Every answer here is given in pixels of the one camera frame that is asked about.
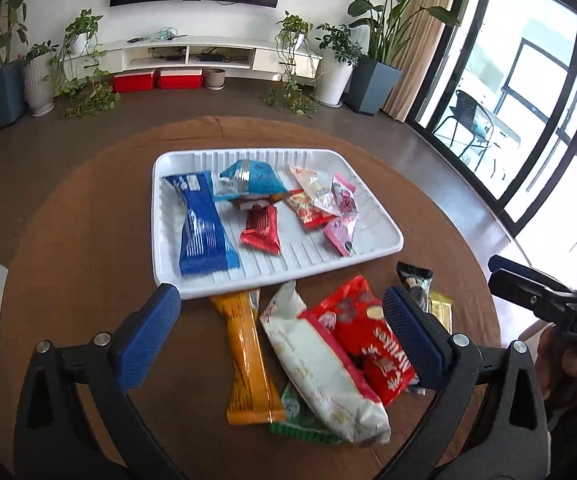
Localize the bushy plant in white pot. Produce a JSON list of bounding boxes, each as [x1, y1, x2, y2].
[[315, 22, 364, 108]]

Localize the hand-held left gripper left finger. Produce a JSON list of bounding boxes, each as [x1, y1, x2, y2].
[[13, 283, 189, 480]]

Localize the small red snack packet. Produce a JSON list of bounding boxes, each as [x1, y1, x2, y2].
[[240, 205, 282, 256]]

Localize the long blue snack packet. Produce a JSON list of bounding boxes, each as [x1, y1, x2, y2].
[[162, 171, 242, 277]]

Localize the orange long snack packet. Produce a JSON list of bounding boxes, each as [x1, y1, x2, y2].
[[210, 289, 288, 427]]

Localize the large white snack packet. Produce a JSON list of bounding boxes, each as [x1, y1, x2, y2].
[[260, 281, 392, 445]]

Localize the teal cable bundle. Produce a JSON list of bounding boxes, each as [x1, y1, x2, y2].
[[149, 27, 189, 42]]

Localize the round brown table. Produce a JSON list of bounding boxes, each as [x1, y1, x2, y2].
[[0, 116, 503, 480]]

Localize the small pink face-print packet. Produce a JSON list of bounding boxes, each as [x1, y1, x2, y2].
[[331, 173, 358, 216]]

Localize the sliding glass door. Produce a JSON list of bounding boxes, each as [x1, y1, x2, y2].
[[409, 0, 577, 271]]

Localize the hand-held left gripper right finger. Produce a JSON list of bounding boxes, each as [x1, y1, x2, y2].
[[373, 286, 552, 480]]

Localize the orange-white snack packet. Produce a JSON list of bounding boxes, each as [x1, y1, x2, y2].
[[287, 164, 343, 217]]

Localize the white television cabinet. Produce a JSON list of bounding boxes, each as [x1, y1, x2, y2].
[[63, 36, 323, 81]]

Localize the green snack packet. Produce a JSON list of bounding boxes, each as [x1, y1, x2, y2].
[[267, 384, 345, 445]]

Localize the small plant in ribbed pot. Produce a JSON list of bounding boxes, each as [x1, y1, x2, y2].
[[22, 41, 60, 117]]

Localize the trailing pothos in white pot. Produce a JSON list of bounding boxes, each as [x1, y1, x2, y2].
[[48, 9, 122, 120]]

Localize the dark brown snack packet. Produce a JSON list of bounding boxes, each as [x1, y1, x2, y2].
[[231, 197, 270, 212]]

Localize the person's right hand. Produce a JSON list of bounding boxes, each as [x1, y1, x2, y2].
[[535, 326, 577, 402]]

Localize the beige curtain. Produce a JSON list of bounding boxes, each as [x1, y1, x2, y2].
[[383, 0, 464, 122]]

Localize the gold snack packet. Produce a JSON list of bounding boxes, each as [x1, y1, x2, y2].
[[427, 291, 455, 334]]

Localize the black balcony chair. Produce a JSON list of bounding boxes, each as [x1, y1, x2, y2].
[[433, 89, 500, 172]]

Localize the light blue snack packet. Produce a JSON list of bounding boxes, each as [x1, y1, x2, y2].
[[216, 159, 289, 202]]

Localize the black snack packet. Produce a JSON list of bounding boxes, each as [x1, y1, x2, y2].
[[397, 261, 434, 312]]

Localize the white plastic tray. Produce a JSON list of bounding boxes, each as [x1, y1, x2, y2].
[[152, 147, 404, 301]]

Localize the large red snack packet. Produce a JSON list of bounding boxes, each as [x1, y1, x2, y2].
[[299, 274, 418, 407]]

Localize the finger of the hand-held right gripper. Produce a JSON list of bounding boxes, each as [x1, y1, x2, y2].
[[489, 255, 569, 296], [489, 270, 577, 311]]

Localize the pink snack packet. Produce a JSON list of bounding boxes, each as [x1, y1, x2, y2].
[[323, 212, 360, 257]]

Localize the trailing vine plant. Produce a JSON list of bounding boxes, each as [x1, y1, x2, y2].
[[263, 10, 322, 117]]

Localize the broad-leaf plant in blue pot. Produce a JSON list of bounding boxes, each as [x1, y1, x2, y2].
[[336, 0, 462, 116]]

